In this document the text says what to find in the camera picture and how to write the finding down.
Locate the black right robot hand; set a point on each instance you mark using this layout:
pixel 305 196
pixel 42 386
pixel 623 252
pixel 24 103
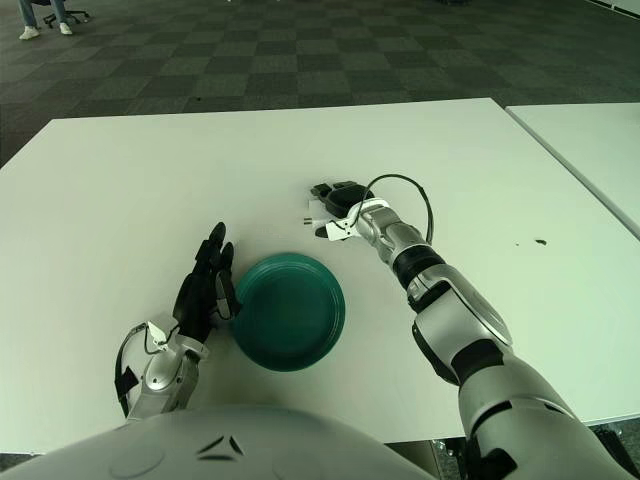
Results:
pixel 342 197

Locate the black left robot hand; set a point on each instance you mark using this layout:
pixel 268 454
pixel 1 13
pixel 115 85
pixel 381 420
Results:
pixel 200 295

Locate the white wall charger plug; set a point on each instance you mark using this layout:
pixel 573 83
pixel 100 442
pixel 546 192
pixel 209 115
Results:
pixel 315 207

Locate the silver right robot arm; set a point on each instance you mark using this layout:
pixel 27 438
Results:
pixel 460 320

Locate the dark green round plate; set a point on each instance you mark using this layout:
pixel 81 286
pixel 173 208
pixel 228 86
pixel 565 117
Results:
pixel 290 315

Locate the grey robot torso shell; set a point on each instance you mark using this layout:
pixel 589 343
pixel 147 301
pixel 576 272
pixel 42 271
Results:
pixel 225 450

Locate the neighbouring white table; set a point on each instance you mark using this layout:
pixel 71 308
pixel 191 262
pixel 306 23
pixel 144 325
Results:
pixel 590 145

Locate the black office chair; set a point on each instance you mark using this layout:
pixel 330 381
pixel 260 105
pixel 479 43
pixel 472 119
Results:
pixel 70 17

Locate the seated person in jeans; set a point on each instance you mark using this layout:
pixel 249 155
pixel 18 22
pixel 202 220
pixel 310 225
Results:
pixel 27 20

